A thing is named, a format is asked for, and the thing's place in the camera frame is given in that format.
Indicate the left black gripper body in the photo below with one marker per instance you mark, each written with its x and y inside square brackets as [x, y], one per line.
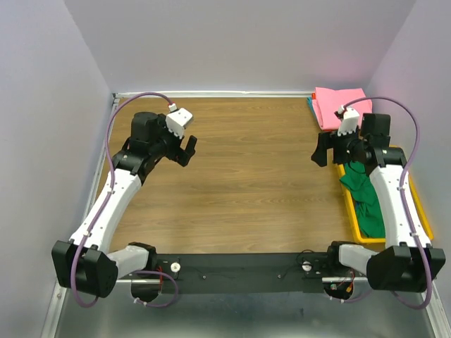
[168, 141]

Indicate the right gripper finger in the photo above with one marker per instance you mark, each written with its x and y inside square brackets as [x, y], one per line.
[324, 141]
[320, 156]

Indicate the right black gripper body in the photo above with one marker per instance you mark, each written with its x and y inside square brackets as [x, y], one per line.
[346, 147]

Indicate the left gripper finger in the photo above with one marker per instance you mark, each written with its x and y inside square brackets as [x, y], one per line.
[190, 146]
[182, 157]

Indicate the green t shirt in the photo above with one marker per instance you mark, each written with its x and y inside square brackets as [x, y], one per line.
[367, 207]

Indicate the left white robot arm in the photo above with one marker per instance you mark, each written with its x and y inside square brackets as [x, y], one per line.
[84, 263]

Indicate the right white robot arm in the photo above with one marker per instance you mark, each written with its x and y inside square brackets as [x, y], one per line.
[409, 262]

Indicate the pink folded t shirt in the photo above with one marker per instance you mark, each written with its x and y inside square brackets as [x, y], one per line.
[326, 102]

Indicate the teal folded t shirt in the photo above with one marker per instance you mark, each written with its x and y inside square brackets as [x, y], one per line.
[311, 107]

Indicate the yellow plastic bin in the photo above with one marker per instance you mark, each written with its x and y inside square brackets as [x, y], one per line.
[352, 211]

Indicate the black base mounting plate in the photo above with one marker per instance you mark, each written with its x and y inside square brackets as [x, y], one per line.
[183, 274]

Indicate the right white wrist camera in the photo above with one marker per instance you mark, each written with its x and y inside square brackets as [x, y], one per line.
[349, 120]

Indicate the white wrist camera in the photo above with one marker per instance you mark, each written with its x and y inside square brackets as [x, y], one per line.
[178, 121]
[349, 120]

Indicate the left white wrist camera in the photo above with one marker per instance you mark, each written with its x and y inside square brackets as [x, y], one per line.
[178, 121]

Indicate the aluminium frame rail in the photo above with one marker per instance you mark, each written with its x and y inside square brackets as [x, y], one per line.
[59, 294]

